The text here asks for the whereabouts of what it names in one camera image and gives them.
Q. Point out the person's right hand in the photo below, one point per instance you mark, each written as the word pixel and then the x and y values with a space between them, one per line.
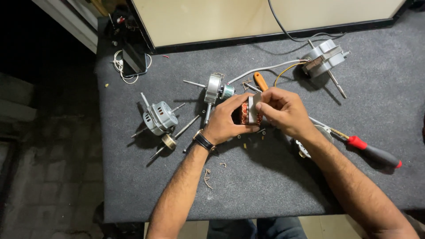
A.
pixel 289 113

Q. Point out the person's left hand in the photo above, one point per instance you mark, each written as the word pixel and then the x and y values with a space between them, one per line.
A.
pixel 219 124

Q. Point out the motor stator with copper windings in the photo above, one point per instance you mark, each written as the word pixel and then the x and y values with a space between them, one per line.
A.
pixel 249 114

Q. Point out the silver fan motor with capacitor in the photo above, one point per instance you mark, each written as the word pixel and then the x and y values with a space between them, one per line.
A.
pixel 213 88

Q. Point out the white motor end cover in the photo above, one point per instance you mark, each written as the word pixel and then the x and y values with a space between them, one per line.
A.
pixel 303 149

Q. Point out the thin metal rod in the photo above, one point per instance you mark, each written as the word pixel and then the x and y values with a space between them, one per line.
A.
pixel 252 87

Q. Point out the rotor shaft with brass gear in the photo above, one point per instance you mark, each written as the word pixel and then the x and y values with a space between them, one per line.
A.
pixel 169 141

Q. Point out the gray vented fan motor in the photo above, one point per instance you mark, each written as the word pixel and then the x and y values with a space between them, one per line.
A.
pixel 161 118

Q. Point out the gray felt table mat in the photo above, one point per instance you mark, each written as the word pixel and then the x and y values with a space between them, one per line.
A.
pixel 265 186

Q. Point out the red and black screwdriver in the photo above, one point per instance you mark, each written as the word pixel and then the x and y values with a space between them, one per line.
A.
pixel 372 151

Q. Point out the cream board with black edge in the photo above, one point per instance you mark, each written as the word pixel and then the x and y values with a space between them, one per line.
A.
pixel 232 23

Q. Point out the black smartphone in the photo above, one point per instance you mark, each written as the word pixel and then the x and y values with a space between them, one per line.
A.
pixel 134 61

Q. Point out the person's legs in jeans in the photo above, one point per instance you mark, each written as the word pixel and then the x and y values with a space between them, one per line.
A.
pixel 259 229

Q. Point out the heap of small parts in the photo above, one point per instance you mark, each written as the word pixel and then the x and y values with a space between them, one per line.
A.
pixel 119 25

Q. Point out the white frame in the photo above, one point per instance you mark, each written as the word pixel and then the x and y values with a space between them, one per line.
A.
pixel 71 23

